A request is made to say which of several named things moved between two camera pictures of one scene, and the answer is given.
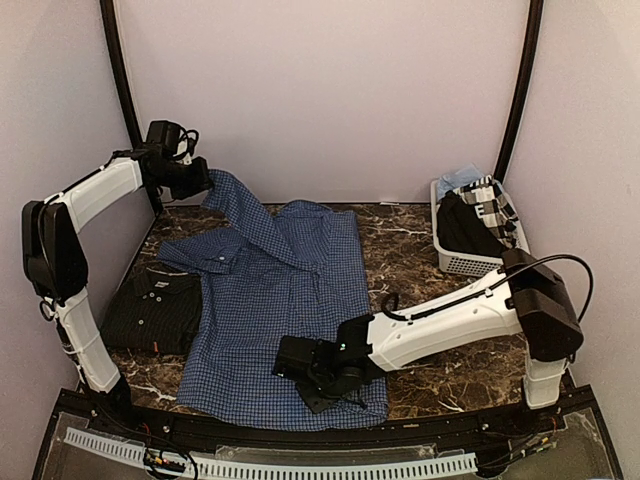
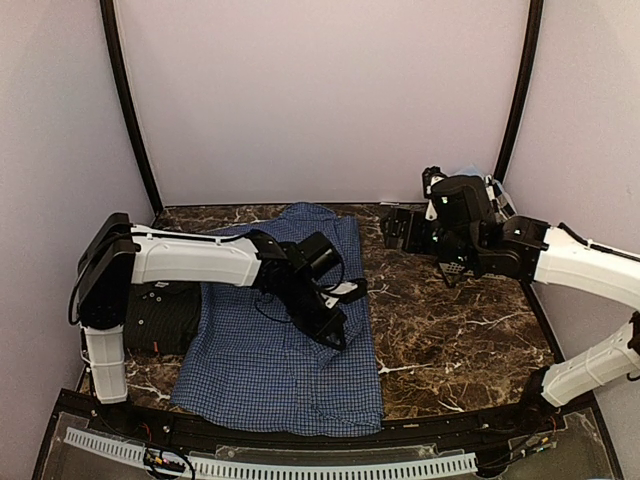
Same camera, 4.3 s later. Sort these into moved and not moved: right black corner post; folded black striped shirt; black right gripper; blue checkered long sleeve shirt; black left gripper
Moved: black right gripper; black left gripper; blue checkered long sleeve shirt
Not moved: folded black striped shirt; right black corner post
